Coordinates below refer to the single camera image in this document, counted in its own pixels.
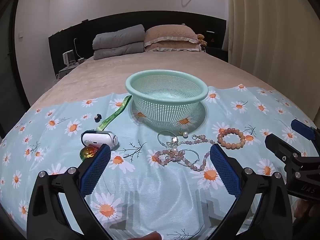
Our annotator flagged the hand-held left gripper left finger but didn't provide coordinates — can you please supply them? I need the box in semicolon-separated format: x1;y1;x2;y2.
26;144;112;240

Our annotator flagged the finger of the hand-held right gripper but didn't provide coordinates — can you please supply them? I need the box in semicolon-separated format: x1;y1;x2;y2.
264;133;308;165
291;119;320;145

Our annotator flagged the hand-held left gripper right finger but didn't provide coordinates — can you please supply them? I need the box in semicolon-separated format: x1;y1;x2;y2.
209;144;293;240

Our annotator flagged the thin silver hoop bracelet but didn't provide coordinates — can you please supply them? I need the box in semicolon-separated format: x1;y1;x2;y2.
175;149;199;167

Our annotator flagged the peach bead bracelet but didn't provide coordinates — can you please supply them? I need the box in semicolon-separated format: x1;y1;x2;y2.
217;127;246;150

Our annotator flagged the silver bangle with crystal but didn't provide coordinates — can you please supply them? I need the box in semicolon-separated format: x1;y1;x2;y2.
157;131;179;147

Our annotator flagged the pink bead necklace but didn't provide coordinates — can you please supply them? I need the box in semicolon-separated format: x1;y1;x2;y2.
151;134;217;172

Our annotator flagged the green plastic basket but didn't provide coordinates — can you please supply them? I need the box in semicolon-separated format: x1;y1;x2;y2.
125;69;209;133

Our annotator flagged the person's right hand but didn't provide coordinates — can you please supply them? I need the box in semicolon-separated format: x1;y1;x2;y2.
294;197;320;228

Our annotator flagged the person's left hand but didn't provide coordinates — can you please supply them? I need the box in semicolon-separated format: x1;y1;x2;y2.
135;232;162;240

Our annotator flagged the orange glass ball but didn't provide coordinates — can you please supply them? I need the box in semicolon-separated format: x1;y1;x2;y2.
79;146;99;160

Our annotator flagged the small white case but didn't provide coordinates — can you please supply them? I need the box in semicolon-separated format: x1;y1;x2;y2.
80;130;119;148

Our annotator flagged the green patterned ribbon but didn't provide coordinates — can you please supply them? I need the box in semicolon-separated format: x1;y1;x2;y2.
96;95;133;132

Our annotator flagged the blue daisy print cloth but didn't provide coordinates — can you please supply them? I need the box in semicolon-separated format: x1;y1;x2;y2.
0;84;320;240

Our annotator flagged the cream curtain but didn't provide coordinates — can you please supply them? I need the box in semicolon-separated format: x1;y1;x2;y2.
222;0;320;120

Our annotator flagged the beige bed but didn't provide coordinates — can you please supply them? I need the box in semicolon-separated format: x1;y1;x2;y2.
30;51;283;108

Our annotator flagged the bedside table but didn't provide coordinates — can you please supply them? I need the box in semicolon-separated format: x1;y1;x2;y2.
55;64;80;80

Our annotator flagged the black bedside cabinet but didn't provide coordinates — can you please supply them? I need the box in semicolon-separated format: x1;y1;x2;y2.
205;46;229;63

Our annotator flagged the white bedside appliance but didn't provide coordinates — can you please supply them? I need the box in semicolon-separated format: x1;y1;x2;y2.
62;51;77;67

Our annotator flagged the grey folded duvet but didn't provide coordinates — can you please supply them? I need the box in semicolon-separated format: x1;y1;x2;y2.
92;24;146;60

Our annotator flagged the brown teddy bear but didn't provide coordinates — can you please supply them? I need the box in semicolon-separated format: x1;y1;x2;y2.
196;33;208;53

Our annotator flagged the beige frilled pillow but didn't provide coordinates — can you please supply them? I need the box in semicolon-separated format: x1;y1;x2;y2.
144;24;199;46
144;41;202;53

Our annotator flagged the black headboard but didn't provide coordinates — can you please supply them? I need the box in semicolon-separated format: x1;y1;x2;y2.
48;11;228;77

